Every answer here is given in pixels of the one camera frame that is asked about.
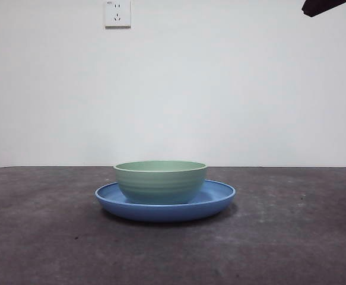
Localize white wall socket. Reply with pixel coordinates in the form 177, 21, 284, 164
104, 0, 132, 30

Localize blue plate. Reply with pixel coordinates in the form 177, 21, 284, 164
94, 179, 237, 223

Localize green bowl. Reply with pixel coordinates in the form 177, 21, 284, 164
113, 160, 208, 205

